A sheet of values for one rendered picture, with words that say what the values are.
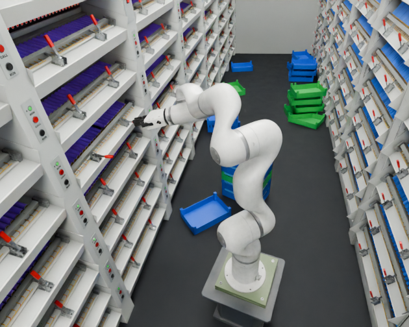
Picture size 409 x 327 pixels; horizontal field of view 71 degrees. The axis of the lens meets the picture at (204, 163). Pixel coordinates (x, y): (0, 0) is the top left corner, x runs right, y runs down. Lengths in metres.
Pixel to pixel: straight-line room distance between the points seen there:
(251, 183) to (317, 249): 1.13
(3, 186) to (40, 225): 0.19
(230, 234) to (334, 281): 0.95
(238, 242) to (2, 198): 0.72
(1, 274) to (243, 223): 0.74
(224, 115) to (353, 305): 1.32
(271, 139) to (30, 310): 0.89
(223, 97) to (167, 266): 1.25
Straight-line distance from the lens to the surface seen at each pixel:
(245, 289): 1.40
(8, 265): 0.98
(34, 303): 1.12
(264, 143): 0.84
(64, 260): 1.16
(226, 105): 0.84
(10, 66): 0.87
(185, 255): 1.89
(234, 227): 1.05
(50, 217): 1.04
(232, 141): 0.79
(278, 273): 1.50
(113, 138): 1.31
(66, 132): 1.05
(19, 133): 0.92
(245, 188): 0.92
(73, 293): 1.31
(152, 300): 1.77
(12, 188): 0.90
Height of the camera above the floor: 1.56
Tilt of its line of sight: 38 degrees down
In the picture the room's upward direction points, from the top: 5 degrees counter-clockwise
